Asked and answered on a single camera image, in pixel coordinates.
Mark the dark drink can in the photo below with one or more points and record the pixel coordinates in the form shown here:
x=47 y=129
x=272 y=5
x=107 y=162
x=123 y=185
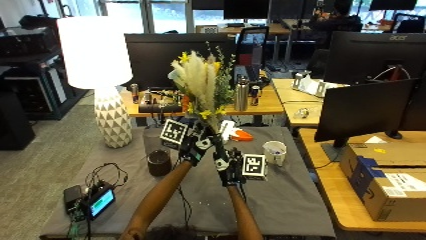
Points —
x=255 y=95

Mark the small device with lit screen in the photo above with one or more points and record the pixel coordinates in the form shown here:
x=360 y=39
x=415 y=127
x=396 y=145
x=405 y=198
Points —
x=100 y=201

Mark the clear plastic object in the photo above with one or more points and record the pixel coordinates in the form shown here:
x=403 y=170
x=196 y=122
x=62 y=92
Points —
x=301 y=113

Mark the grey table cloth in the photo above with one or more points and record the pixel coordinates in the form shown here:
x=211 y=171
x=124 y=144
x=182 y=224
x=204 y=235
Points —
x=275 y=196

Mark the black box with clutter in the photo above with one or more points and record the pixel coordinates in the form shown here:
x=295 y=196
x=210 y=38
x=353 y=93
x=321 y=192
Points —
x=160 y=101

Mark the black power bank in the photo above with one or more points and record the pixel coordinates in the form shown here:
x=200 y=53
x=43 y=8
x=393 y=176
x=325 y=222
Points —
x=73 y=198

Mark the white folded packet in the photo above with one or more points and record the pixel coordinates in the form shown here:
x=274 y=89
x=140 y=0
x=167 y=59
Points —
x=311 y=85

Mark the large black monitor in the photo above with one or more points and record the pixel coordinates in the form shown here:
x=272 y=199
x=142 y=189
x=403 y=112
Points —
x=377 y=56

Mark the black office chair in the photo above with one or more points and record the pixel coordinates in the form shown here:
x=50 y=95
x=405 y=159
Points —
x=254 y=53

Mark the person's left hand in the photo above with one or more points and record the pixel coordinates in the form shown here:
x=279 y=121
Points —
x=194 y=146

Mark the brown drink can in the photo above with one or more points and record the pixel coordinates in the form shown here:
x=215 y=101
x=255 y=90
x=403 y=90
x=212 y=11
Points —
x=135 y=93

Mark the white marker cube on left glove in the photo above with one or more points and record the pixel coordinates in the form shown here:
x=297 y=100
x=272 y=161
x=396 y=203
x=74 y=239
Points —
x=174 y=132

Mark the black computer monitor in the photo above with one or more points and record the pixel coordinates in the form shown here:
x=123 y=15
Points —
x=361 y=111

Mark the orange and white tool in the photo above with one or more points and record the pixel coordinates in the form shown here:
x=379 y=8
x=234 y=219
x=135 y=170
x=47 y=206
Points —
x=238 y=133

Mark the person's right hand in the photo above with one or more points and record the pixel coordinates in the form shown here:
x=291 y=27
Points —
x=224 y=163

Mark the wide black monitor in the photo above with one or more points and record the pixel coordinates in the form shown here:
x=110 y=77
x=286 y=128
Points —
x=155 y=60

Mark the white marker cube on right glove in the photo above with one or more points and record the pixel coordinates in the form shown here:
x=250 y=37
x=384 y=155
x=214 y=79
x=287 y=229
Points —
x=254 y=165

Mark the light wooden desk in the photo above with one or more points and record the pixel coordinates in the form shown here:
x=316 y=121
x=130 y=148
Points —
x=351 y=206

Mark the white marker cube on glove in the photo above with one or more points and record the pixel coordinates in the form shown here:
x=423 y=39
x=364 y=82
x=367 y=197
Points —
x=254 y=165
x=174 y=132

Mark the large cardboard box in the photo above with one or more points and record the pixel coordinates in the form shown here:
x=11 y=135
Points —
x=391 y=180

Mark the steel water bottle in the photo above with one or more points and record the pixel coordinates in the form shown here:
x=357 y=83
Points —
x=242 y=94

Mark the white table lamp with patterned base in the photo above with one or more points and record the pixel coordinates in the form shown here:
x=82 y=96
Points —
x=100 y=76

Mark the bouquet of pampas and flowers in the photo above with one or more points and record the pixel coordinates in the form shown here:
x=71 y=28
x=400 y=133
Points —
x=206 y=83

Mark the black equipment rack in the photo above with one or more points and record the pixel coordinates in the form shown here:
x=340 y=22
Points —
x=31 y=70

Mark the dark brown cup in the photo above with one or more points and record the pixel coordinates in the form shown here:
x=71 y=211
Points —
x=159 y=162

